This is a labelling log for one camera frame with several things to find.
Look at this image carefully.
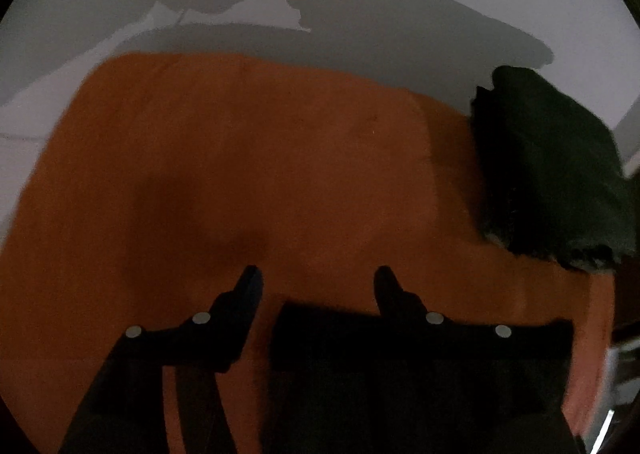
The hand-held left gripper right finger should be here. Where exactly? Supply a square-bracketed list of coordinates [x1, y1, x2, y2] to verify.
[374, 265, 586, 454]

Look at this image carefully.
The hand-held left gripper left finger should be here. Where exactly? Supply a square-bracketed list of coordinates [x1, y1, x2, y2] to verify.
[57, 265, 264, 454]

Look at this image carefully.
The black shirt white script logo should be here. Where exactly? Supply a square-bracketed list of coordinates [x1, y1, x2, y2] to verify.
[270, 301, 576, 454]

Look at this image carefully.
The orange blanket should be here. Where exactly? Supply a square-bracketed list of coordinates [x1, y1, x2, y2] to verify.
[0, 50, 621, 454]

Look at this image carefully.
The folded dark green garment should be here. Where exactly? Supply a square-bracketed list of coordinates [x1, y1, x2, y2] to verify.
[480, 219, 636, 276]

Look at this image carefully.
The folded black garment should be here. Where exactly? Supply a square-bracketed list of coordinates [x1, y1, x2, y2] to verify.
[470, 64, 640, 265]

